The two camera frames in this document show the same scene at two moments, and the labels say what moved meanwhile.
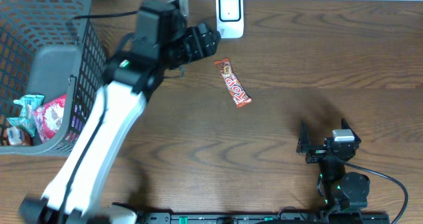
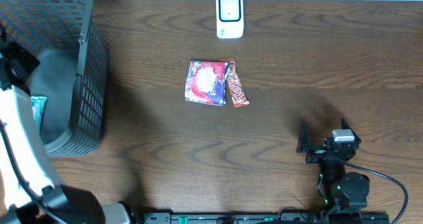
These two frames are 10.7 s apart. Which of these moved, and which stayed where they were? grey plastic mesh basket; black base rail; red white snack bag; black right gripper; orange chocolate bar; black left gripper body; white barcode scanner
Moved: red white snack bag; black left gripper body; orange chocolate bar
Stayed: grey plastic mesh basket; white barcode scanner; black base rail; black right gripper
